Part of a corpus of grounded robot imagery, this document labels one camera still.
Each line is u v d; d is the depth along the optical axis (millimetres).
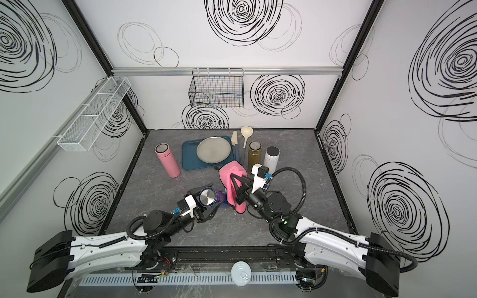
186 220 585
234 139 1119
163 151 832
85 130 737
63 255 438
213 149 1090
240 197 589
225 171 738
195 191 588
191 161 1030
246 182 598
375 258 409
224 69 882
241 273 659
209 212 566
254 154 862
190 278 643
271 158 820
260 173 569
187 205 503
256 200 588
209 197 579
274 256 743
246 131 1156
